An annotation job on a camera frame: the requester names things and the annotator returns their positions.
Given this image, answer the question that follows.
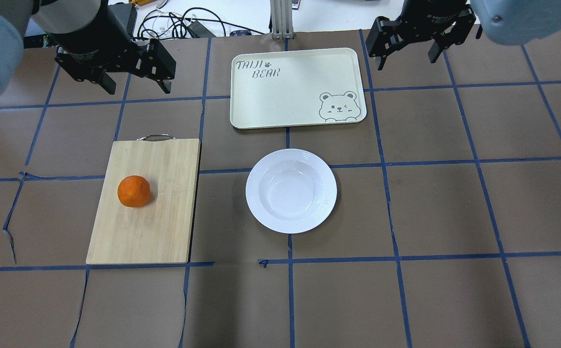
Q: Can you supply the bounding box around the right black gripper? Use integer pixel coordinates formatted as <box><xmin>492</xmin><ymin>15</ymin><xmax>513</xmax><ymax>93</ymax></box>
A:
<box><xmin>365</xmin><ymin>0</ymin><xmax>477</xmax><ymax>71</ymax></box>

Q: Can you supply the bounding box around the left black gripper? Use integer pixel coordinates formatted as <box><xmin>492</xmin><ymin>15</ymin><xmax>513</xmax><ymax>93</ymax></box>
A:
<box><xmin>54</xmin><ymin>5</ymin><xmax>177</xmax><ymax>95</ymax></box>

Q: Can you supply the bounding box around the orange fruit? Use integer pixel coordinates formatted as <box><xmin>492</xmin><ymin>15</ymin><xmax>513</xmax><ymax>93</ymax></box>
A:
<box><xmin>117</xmin><ymin>175</ymin><xmax>151</xmax><ymax>208</ymax></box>

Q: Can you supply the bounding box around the white round plate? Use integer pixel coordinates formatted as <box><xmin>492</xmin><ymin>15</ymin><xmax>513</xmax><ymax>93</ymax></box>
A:
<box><xmin>245</xmin><ymin>148</ymin><xmax>338</xmax><ymax>235</ymax></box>

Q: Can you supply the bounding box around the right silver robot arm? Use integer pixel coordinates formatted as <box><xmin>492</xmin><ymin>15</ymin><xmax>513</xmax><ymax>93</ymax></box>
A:
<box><xmin>365</xmin><ymin>0</ymin><xmax>561</xmax><ymax>70</ymax></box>

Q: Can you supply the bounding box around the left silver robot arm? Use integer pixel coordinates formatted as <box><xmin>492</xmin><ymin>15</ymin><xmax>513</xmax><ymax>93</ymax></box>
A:
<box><xmin>0</xmin><ymin>0</ymin><xmax>177</xmax><ymax>95</ymax></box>

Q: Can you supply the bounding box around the cream bear tray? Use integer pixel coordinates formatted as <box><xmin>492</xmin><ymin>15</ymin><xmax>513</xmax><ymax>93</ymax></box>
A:
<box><xmin>229</xmin><ymin>47</ymin><xmax>367</xmax><ymax>130</ymax></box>

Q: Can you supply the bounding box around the black power adapter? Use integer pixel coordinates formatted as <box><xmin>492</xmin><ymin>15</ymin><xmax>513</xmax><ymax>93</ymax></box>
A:
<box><xmin>186</xmin><ymin>21</ymin><xmax>216</xmax><ymax>38</ymax></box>

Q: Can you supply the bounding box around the bamboo cutting board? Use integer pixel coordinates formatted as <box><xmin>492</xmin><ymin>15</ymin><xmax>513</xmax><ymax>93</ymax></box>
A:
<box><xmin>86</xmin><ymin>137</ymin><xmax>201</xmax><ymax>266</ymax></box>

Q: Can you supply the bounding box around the black cable bundle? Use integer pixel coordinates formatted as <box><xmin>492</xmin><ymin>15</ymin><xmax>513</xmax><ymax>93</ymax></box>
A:
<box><xmin>138</xmin><ymin>7</ymin><xmax>266</xmax><ymax>40</ymax></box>

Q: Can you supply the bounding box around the aluminium frame post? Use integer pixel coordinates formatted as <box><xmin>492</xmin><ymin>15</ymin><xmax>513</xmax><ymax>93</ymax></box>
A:
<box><xmin>270</xmin><ymin>0</ymin><xmax>295</xmax><ymax>40</ymax></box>

